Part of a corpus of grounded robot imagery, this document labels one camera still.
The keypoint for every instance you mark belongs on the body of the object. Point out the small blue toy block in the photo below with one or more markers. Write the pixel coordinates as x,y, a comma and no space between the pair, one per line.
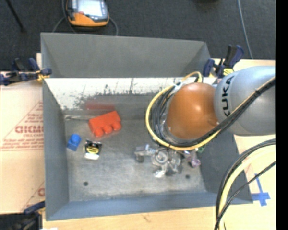
74,141

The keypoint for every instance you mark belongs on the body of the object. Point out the orange-red studded toy block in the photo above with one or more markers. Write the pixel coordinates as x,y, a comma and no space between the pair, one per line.
104,124

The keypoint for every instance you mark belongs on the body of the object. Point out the cardboard board with red print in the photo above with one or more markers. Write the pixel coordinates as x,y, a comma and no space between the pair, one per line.
19,166

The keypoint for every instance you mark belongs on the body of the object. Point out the grey metal bin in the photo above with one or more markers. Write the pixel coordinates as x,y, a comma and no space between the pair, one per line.
124,171

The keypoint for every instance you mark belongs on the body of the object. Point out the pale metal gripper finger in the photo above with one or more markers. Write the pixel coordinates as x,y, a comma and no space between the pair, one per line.
160,172
142,152

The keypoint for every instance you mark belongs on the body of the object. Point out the black and yellow tape measure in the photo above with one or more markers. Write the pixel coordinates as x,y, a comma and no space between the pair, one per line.
92,149

